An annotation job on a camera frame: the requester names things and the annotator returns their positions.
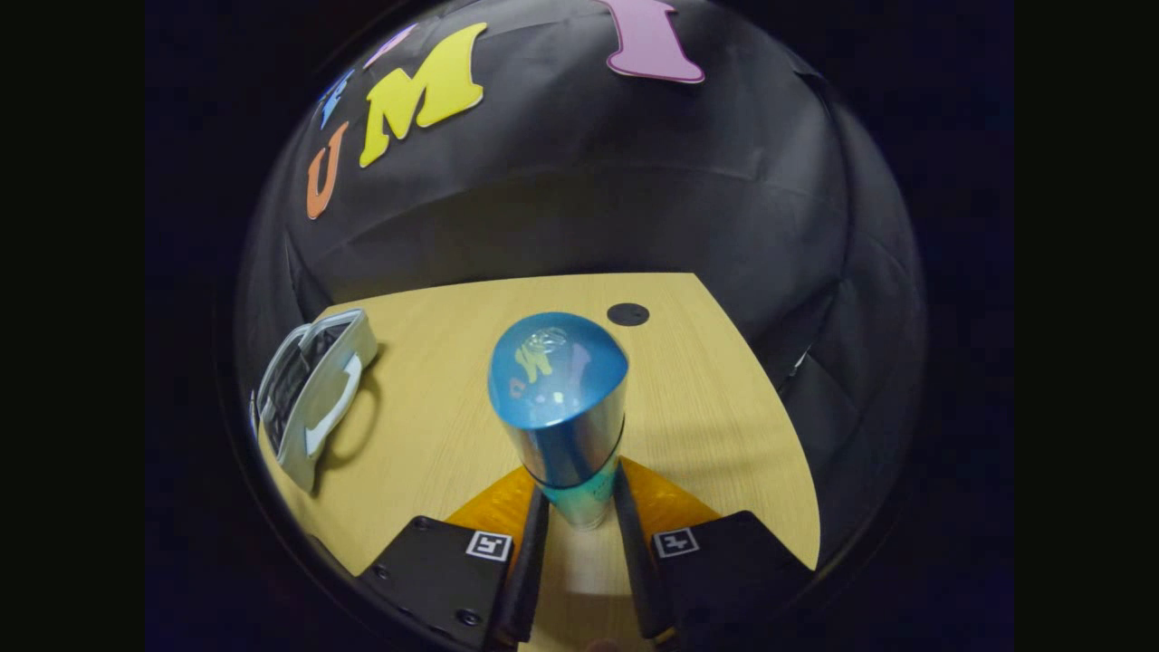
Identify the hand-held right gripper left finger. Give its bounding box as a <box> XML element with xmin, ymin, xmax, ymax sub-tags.
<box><xmin>356</xmin><ymin>465</ymin><xmax>552</xmax><ymax>652</ymax></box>

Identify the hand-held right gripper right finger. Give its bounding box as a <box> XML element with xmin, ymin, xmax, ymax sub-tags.
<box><xmin>613</xmin><ymin>455</ymin><xmax>818</xmax><ymax>648</ymax></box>

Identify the blue skin care bottle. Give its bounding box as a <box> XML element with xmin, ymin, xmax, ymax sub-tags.
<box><xmin>487</xmin><ymin>312</ymin><xmax>630</xmax><ymax>531</ymax></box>

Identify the small pale blue suitcase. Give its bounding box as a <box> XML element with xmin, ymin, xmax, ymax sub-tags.
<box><xmin>252</xmin><ymin>308</ymin><xmax>379</xmax><ymax>494</ymax></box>

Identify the black backdrop cloth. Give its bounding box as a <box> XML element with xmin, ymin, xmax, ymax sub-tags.
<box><xmin>237</xmin><ymin>0</ymin><xmax>929</xmax><ymax>571</ymax></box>

